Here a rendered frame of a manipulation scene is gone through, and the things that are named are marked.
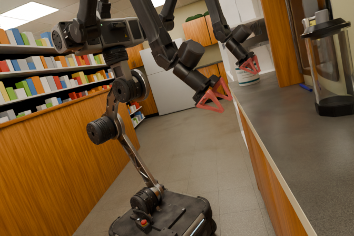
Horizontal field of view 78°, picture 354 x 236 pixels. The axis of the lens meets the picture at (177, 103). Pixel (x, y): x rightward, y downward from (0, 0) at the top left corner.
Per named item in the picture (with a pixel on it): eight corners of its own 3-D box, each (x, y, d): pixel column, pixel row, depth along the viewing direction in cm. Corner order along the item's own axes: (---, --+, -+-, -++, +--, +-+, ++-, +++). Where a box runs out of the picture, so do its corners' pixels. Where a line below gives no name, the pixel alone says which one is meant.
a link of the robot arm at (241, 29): (223, 33, 113) (214, 35, 107) (237, 15, 105) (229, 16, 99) (238, 50, 111) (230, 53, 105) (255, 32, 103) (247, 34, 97)
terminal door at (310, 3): (302, 73, 98) (284, -21, 91) (341, 81, 68) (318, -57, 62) (301, 74, 98) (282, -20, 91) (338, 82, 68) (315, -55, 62)
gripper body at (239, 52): (255, 53, 106) (245, 42, 108) (246, 57, 99) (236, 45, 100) (246, 62, 111) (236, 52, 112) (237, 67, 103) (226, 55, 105)
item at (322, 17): (341, 31, 59) (337, 6, 58) (353, 30, 51) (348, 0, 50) (302, 41, 63) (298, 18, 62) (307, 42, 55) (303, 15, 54)
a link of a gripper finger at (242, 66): (265, 67, 103) (252, 52, 105) (259, 70, 98) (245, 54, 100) (255, 76, 107) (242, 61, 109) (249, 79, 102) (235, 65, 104)
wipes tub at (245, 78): (257, 79, 147) (252, 57, 144) (262, 81, 134) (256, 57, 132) (238, 84, 149) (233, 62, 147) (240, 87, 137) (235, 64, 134)
